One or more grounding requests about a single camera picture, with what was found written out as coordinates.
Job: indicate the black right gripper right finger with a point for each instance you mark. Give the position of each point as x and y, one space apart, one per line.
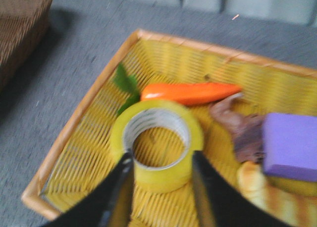
218 204

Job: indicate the grey curtain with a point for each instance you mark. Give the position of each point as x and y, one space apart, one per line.
301 12

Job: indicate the yellow tape roll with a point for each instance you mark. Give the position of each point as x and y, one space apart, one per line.
161 136

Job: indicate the yellow toy bread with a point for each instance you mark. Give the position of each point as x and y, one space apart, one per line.
293 209

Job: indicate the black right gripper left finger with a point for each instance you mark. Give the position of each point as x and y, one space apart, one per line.
108 205

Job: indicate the orange toy pepper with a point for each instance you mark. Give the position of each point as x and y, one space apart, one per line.
182 93

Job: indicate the brown wicker basket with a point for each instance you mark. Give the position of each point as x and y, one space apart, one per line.
23 23

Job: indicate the brown toy object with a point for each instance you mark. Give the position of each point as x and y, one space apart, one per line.
245 130

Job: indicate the purple foam block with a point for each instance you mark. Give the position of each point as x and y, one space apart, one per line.
290 146

